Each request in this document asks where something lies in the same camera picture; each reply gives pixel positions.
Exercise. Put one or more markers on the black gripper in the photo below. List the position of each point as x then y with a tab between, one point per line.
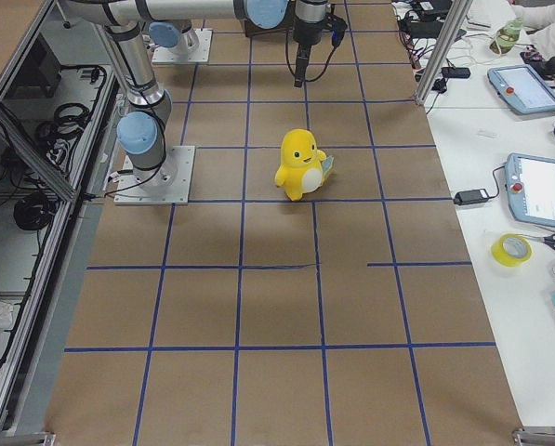
307	31

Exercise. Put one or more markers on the yellow plush toy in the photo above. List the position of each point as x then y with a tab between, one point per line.
304	167

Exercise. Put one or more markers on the green drink bottle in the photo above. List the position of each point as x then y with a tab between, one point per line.
506	37

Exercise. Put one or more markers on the blue teach pendant far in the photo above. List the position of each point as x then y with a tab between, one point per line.
522	88

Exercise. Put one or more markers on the blue teach pendant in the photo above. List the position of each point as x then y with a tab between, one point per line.
530	183
522	88

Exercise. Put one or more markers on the black power adapter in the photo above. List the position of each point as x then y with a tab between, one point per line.
469	197

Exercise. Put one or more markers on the blue teach pendant near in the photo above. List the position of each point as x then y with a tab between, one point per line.
530	183

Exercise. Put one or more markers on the yellow tape roll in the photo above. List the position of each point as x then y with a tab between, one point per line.
511	250

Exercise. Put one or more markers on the aluminium frame post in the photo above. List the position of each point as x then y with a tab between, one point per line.
455	17

